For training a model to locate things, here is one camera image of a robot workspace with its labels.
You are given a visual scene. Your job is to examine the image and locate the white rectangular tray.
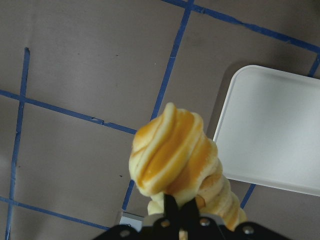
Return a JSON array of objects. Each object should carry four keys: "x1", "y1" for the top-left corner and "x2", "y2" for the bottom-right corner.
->
[{"x1": 213, "y1": 65, "x2": 320, "y2": 196}]

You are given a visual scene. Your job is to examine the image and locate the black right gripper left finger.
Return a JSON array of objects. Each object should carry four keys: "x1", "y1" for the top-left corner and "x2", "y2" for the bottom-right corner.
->
[{"x1": 163, "y1": 194, "x2": 180, "y2": 240}]

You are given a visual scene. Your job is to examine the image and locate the spiral orange bread roll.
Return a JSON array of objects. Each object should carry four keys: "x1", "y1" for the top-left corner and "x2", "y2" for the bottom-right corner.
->
[{"x1": 128, "y1": 102, "x2": 247, "y2": 231}]

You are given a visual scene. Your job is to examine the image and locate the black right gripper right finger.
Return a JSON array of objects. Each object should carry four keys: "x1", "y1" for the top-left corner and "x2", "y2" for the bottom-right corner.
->
[{"x1": 179, "y1": 198, "x2": 200, "y2": 240}]

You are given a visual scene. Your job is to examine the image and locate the brown paper table cover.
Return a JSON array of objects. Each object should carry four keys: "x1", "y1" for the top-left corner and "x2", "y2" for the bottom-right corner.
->
[{"x1": 0, "y1": 0, "x2": 320, "y2": 240}]

